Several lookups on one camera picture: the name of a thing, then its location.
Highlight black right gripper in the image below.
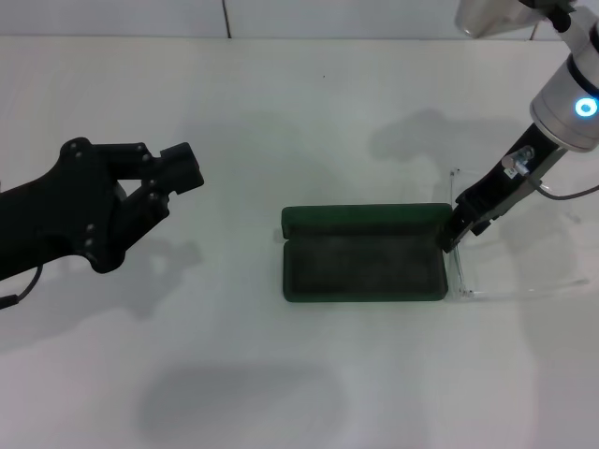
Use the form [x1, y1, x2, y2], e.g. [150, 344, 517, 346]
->
[436, 121, 571, 254]

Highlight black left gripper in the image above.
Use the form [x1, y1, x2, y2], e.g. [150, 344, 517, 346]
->
[0, 137, 206, 282]

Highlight clear white glasses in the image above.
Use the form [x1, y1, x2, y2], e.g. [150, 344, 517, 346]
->
[446, 167, 590, 303]

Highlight green glasses case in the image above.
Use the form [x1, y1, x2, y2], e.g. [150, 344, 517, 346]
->
[280, 202, 455, 305]

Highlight silver cylindrical connector plug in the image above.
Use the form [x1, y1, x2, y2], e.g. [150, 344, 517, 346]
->
[501, 146, 536, 178]

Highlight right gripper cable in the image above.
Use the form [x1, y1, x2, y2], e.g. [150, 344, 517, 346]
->
[536, 180, 599, 201]

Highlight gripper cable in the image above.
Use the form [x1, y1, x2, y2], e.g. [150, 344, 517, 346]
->
[0, 265, 44, 310]
[536, 180, 599, 201]

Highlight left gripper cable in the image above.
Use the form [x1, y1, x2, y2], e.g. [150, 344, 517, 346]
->
[0, 265, 44, 310]

